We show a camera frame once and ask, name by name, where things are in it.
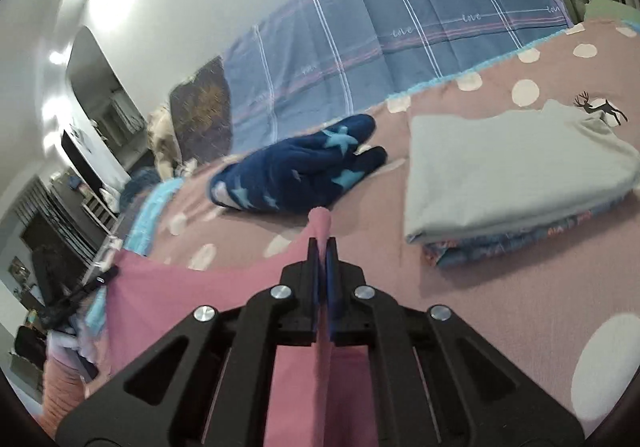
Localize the folded patterned blue garment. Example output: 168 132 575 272
407 192 631 268

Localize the navy star-print garment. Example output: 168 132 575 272
207 114 388 214

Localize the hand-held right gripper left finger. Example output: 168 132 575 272
55 237 321 447

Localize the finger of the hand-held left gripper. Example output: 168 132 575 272
47 267 121 323

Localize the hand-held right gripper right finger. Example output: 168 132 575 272
325 237 586 447

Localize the pink ribbed cloth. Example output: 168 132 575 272
42 342 101 428

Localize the dark pillow with gold tree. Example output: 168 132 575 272
168 56 236 162

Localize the blue knit blanket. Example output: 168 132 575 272
120 166 161 212

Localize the pink long-sleeve shirt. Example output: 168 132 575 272
102 208 386 447

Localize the beige clothes pile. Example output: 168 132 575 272
146 102 188 180

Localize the folded light grey garment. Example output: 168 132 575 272
404 99 640 244

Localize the blue plaid sheet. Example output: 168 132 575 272
220 0 576 158

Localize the pink polka dot bedsheet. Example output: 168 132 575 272
82 17 640 438

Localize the white rack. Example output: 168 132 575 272
80 192 118 230

